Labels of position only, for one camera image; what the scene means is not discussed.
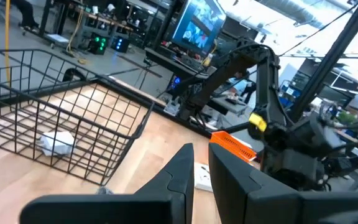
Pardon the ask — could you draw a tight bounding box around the yellow hanging cable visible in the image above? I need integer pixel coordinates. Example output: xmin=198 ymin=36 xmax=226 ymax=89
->
xmin=65 ymin=8 xmax=88 ymax=65

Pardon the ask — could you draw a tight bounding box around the computer with green lights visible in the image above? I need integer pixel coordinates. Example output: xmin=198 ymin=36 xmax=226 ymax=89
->
xmin=88 ymin=32 xmax=110 ymax=56

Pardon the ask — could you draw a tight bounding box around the person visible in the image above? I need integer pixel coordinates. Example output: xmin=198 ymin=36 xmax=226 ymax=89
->
xmin=11 ymin=0 xmax=40 ymax=32

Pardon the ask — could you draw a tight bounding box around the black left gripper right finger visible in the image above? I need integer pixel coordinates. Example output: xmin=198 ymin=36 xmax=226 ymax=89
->
xmin=208 ymin=142 xmax=358 ymax=224

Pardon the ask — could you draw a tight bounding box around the small white box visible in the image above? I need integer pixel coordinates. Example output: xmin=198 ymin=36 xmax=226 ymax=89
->
xmin=38 ymin=131 xmax=76 ymax=157

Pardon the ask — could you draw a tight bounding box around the black wire basket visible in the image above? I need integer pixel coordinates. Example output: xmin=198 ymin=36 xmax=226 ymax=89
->
xmin=0 ymin=49 xmax=155 ymax=187

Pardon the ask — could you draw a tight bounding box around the orange plastic basket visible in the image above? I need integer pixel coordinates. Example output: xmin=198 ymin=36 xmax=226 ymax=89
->
xmin=209 ymin=130 xmax=258 ymax=164

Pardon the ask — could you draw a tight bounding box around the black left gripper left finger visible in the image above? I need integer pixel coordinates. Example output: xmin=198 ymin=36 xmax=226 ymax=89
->
xmin=19 ymin=142 xmax=195 ymax=224

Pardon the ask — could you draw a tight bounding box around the coiled black cable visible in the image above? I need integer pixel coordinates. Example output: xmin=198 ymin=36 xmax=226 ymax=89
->
xmin=62 ymin=67 xmax=87 ymax=83

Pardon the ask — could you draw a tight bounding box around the white Acer card reader box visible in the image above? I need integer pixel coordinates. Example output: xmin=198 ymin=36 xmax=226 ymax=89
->
xmin=193 ymin=162 xmax=214 ymax=193

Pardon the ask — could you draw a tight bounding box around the black rig post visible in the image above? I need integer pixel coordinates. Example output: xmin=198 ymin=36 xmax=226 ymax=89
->
xmin=289 ymin=0 xmax=358 ymax=122

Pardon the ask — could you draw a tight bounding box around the computer with blue lights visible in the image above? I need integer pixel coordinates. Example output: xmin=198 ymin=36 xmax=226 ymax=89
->
xmin=110 ymin=35 xmax=131 ymax=54

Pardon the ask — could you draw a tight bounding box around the yellow vertical strap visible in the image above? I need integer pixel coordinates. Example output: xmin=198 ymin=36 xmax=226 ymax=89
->
xmin=4 ymin=0 xmax=12 ymax=86

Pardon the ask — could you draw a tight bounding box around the large lit monitor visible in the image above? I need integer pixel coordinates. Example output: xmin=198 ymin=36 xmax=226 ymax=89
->
xmin=170 ymin=0 xmax=227 ymax=57

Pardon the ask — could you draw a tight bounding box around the yellow tape tag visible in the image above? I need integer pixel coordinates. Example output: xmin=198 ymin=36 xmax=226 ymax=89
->
xmin=248 ymin=112 xmax=268 ymax=133

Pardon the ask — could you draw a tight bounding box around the black monitor desk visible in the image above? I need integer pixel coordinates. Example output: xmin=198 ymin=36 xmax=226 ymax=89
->
xmin=144 ymin=46 xmax=211 ymax=81

